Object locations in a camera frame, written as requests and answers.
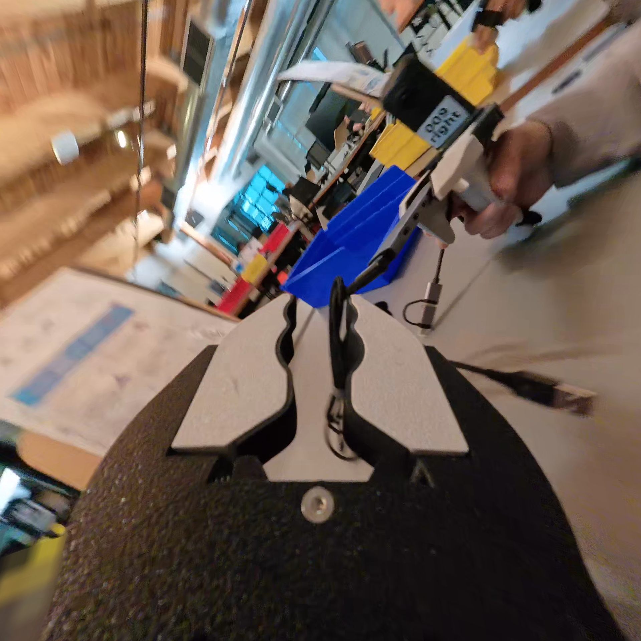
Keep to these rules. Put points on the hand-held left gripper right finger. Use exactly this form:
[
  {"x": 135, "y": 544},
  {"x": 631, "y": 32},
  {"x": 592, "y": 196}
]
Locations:
[{"x": 405, "y": 395}]

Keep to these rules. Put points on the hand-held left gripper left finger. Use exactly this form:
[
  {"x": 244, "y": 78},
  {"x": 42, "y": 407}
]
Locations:
[{"x": 240, "y": 385}]

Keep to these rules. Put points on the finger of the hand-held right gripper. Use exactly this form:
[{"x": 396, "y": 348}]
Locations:
[{"x": 438, "y": 228}]

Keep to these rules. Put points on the person's right forearm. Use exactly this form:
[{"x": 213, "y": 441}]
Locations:
[{"x": 596, "y": 120}]

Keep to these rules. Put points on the person's right hand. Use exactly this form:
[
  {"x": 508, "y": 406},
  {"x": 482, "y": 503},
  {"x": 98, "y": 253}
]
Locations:
[{"x": 521, "y": 170}]

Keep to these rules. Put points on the yellow plastic bin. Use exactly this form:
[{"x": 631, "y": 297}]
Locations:
[
  {"x": 470, "y": 70},
  {"x": 400, "y": 145}
]

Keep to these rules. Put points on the blue plastic bin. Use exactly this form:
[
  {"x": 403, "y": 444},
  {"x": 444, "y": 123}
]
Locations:
[{"x": 360, "y": 225}]

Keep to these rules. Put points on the white paper strip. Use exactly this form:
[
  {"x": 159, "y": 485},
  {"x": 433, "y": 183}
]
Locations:
[{"x": 330, "y": 74}]

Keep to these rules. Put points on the white board with blue label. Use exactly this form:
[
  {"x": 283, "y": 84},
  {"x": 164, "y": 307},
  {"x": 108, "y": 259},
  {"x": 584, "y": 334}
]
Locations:
[{"x": 100, "y": 360}]

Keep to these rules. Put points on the white cylinder lamp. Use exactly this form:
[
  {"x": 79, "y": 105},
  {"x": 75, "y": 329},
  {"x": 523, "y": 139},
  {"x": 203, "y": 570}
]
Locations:
[{"x": 65, "y": 147}]

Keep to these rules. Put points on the silver ventilation duct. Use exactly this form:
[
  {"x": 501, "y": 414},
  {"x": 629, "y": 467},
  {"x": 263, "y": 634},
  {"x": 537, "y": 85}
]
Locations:
[{"x": 260, "y": 75}]

